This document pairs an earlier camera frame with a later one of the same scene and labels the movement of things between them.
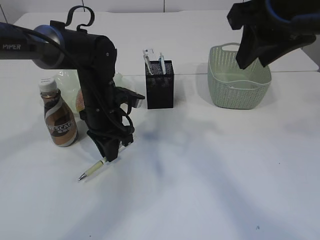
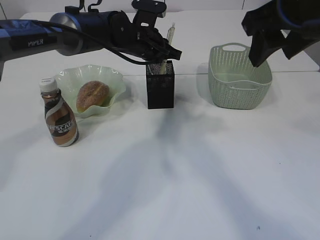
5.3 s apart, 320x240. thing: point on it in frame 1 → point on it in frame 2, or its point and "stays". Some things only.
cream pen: x=94 y=166 → x=170 y=34
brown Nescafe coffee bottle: x=60 y=119 stays
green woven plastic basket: x=229 y=86 stays
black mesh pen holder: x=160 y=87 stays
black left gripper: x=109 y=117 → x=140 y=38
